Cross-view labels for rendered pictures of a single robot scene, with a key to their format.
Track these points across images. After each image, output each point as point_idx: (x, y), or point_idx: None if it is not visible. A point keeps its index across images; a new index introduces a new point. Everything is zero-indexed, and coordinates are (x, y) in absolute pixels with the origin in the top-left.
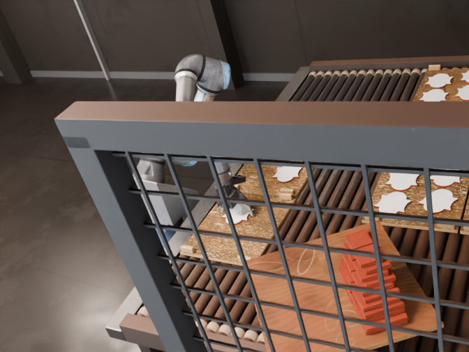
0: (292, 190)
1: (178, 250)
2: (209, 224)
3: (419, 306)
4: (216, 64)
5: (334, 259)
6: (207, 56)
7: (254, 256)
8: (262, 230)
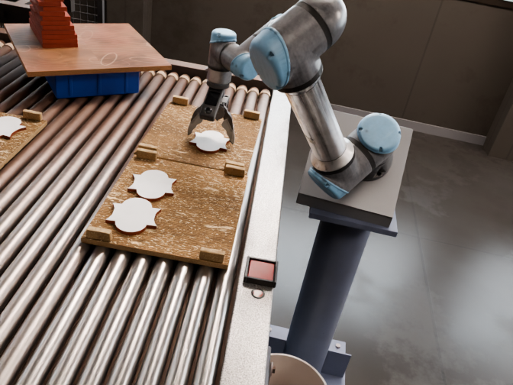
0: (138, 148)
1: (268, 127)
2: (243, 137)
3: (17, 30)
4: (274, 21)
5: (81, 56)
6: (298, 11)
7: (172, 106)
8: (172, 124)
